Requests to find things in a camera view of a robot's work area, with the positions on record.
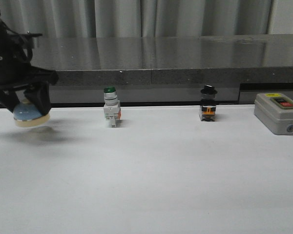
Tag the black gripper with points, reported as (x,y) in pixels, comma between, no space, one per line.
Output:
(16,52)

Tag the blue and cream service bell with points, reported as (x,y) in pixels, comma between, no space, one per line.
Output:
(26,114)

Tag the dark grey stone counter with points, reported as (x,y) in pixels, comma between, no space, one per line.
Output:
(167,70)

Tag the grey curtain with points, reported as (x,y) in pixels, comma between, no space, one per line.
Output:
(148,18)

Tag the green pushbutton switch white base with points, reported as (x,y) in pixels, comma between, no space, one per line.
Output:
(112,108)

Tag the black selector switch orange base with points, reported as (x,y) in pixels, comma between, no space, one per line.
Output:
(207,111)

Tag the grey push button switch box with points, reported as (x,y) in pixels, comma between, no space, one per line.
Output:
(275,111)

